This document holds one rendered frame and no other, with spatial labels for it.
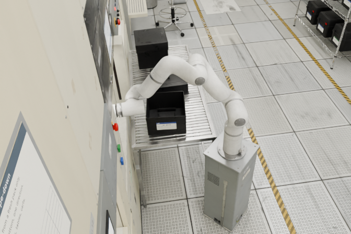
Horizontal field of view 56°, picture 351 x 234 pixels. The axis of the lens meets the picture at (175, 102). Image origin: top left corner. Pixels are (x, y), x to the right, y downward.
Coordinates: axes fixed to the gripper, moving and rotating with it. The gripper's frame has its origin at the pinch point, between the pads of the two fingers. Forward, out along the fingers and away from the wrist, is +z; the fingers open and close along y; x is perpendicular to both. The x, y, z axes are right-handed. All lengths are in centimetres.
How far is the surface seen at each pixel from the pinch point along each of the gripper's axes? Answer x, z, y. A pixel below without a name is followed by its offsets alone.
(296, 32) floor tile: -120, -274, 254
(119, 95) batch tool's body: -20.7, -15.9, 40.1
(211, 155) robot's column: -44, -70, -9
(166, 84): -33, -52, 61
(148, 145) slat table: -43, -31, 9
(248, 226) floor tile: -120, -98, -23
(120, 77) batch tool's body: -4.5, -18.8, 39.8
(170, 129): -38, -47, 16
